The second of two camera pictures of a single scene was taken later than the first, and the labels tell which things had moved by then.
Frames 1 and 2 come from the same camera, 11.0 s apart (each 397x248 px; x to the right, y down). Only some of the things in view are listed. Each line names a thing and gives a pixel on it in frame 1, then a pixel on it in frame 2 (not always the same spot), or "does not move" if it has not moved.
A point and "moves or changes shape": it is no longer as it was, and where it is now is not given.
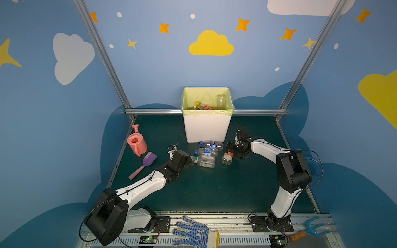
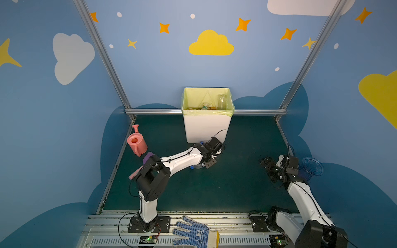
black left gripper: (185, 161) -> (208, 160)
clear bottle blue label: (207, 152) moves or changes shape
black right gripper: (235, 149) -> (271, 169)
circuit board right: (277, 241) does not move
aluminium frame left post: (82, 9) does not move
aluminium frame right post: (337, 8) does not move
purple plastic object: (147, 160) does not move
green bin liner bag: (207, 101) does not move
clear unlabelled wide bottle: (222, 101) does not move
